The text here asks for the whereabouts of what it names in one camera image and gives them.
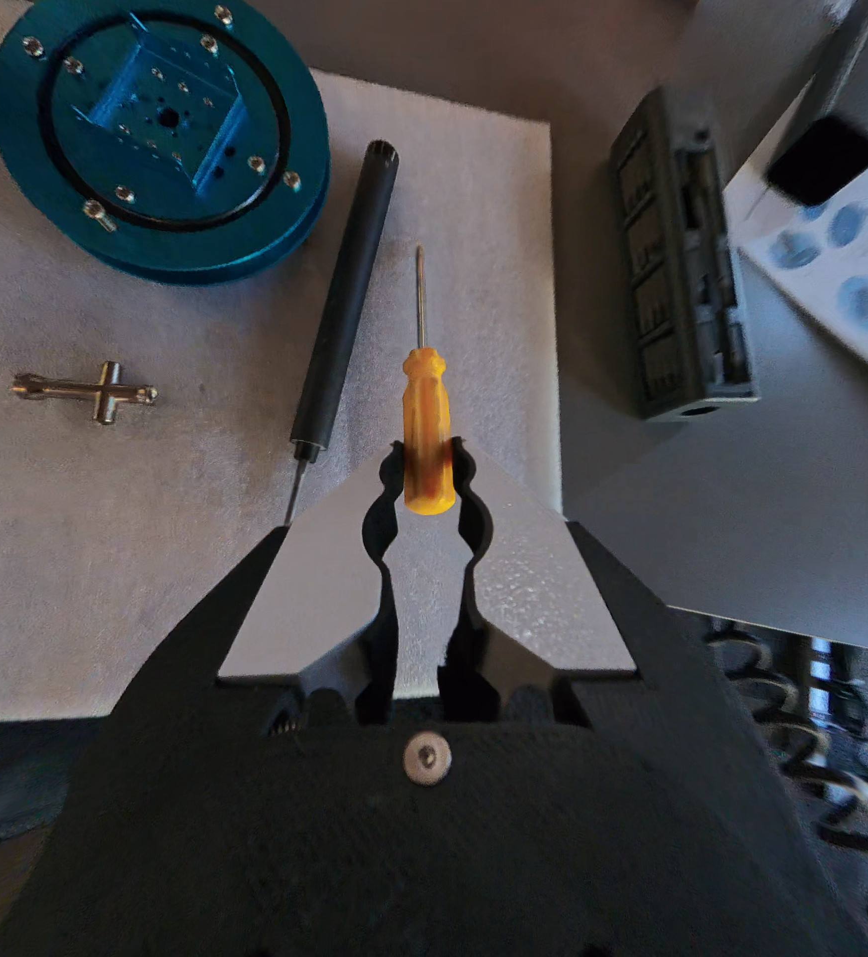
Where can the white foam sheet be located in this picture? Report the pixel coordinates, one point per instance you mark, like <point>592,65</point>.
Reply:
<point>142,561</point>

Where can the black screwdriver bit case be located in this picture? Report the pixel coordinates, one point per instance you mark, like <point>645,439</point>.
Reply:
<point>658,262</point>

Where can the person's jeans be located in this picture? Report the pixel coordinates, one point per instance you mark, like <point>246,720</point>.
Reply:
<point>0,777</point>

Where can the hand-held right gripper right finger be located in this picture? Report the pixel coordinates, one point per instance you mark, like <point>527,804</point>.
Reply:
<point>553,598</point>

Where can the metal cross wrench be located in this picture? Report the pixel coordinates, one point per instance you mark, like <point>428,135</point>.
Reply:
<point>109,392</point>

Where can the blue round metal turntable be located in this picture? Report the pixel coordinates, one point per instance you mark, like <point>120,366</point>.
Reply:
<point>23,149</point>

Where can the printed instruction sheet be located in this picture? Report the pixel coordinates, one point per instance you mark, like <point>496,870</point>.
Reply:
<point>852,299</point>

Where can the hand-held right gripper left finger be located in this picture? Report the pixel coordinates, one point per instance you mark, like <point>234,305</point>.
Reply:
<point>307,598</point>

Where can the black rectangular case sleeve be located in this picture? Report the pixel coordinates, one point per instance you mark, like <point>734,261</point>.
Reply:
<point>823,161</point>

